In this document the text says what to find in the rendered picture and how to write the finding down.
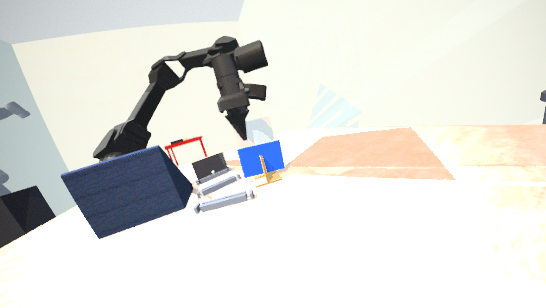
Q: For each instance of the tan slotted board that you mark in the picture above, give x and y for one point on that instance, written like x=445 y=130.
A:
x=266 y=177

